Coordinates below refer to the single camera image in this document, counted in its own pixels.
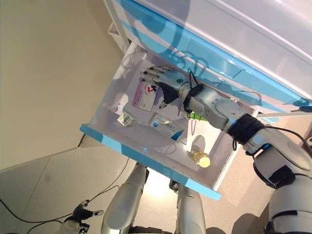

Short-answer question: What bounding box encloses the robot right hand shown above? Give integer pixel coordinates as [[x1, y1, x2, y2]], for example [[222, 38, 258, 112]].
[[140, 65, 193, 110]]

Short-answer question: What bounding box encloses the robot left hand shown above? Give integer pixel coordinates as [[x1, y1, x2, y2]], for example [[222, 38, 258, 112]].
[[72, 199, 105, 221]]

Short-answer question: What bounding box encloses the pink white medicine box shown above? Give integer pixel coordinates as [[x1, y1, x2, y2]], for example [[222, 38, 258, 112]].
[[132, 80, 159, 113]]

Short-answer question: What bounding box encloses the white drawer with blue handle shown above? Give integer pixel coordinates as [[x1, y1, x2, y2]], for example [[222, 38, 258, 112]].
[[119, 20, 263, 103], [79, 41, 259, 202], [116, 0, 310, 108]]

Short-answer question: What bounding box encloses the white green medicine box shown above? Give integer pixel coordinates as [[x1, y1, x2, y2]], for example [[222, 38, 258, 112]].
[[186, 111, 208, 122]]

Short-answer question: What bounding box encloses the blue white medicine box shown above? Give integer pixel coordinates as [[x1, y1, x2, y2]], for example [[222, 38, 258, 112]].
[[148, 112, 185, 142]]

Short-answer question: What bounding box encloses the yellow capped medicine bottle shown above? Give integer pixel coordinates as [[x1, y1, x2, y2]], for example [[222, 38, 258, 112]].
[[190, 143, 211, 169]]

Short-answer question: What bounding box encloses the silver robot left leg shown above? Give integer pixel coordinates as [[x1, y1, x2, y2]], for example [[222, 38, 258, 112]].
[[100, 162, 150, 234]]

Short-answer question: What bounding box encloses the silver robot leg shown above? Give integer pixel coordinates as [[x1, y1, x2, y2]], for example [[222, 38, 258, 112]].
[[100, 162, 150, 234], [168, 179, 207, 234]]

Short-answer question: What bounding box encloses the small white barcode box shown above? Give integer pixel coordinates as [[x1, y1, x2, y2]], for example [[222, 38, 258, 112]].
[[118, 112, 134, 127]]

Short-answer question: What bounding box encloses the small white side bin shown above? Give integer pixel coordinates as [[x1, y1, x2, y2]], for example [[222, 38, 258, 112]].
[[107, 21, 124, 53]]

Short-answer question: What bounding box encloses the white medical trolley cart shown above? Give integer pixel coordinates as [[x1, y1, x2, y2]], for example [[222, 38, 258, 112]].
[[102, 0, 312, 117]]

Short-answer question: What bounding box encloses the silver robot right leg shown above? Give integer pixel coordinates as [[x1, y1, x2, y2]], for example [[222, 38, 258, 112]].
[[168, 179, 207, 234]]

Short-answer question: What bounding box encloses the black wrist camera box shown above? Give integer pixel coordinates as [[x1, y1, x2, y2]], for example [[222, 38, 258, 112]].
[[78, 220, 90, 234]]

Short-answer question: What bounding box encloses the black floor cable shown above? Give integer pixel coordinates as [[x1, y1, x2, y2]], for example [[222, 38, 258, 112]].
[[0, 157, 131, 224]]

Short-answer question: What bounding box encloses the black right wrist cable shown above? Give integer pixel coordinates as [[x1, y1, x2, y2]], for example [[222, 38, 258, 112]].
[[187, 70, 312, 156]]

